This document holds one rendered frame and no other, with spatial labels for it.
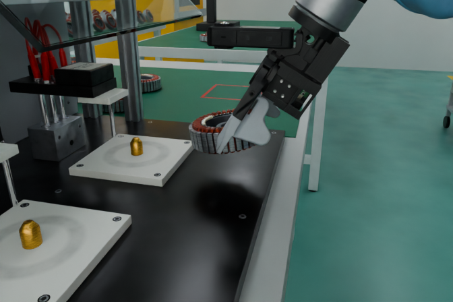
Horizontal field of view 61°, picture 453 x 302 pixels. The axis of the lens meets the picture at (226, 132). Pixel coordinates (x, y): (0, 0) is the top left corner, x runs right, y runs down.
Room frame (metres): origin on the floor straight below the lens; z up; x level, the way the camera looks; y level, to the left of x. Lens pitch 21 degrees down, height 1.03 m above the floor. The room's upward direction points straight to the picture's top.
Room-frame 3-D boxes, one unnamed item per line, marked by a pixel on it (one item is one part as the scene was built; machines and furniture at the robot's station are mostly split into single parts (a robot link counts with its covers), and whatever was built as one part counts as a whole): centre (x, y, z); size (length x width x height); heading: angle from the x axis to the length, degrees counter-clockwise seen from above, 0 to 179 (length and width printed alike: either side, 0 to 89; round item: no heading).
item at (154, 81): (1.12, 0.25, 0.77); 0.11 x 0.11 x 0.04
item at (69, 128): (0.60, 0.29, 0.80); 0.08 x 0.05 x 0.06; 166
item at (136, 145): (0.57, 0.15, 0.80); 0.02 x 0.02 x 0.03
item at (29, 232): (0.33, 0.20, 0.80); 0.02 x 0.02 x 0.03
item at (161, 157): (0.57, 0.15, 0.78); 0.15 x 0.15 x 0.01; 76
